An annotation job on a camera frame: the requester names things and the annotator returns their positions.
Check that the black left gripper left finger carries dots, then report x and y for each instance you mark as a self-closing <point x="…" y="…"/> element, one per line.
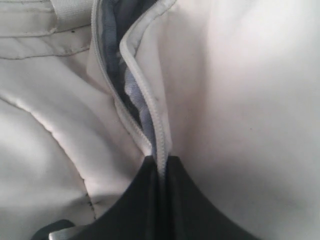
<point x="132" y="217"/>

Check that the cream fabric duffel bag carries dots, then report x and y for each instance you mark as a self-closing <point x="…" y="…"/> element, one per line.
<point x="90" y="88"/>

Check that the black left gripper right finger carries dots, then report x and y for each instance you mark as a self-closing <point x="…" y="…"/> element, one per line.
<point x="191" y="216"/>

